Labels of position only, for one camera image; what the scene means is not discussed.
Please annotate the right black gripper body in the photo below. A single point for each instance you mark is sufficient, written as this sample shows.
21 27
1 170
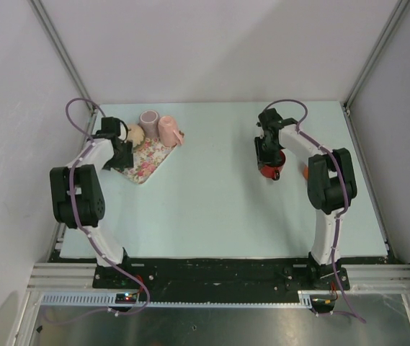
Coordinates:
267 153

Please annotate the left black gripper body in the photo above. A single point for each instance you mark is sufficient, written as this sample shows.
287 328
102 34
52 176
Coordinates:
122 158

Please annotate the red mug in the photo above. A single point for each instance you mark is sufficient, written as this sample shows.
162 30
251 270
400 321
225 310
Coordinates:
271 171

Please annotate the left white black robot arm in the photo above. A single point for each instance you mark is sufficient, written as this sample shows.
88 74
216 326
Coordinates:
78 200

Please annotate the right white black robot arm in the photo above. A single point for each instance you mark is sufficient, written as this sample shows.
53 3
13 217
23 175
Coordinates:
331 187

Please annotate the cream beige mug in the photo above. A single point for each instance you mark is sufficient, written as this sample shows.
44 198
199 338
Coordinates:
136 136

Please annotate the purple mug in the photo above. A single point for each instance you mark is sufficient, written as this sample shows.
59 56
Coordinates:
149 120

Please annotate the pink mug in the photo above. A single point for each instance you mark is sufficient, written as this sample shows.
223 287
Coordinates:
169 132

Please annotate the floral serving tray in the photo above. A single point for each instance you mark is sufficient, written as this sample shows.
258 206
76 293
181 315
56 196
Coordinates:
147 159

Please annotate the left aluminium corner post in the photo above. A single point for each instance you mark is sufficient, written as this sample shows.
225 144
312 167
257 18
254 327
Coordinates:
58 45

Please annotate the aluminium corner post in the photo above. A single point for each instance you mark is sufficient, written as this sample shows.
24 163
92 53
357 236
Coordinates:
58 45
389 30

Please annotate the aluminium frame rail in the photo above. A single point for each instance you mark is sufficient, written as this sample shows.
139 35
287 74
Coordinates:
62 277

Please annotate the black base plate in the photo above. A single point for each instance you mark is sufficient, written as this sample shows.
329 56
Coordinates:
221 280

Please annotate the white slotted cable duct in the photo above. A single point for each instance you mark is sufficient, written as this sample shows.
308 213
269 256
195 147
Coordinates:
120 300

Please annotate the right aluminium corner post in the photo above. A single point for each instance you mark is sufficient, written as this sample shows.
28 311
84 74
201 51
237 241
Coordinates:
389 30

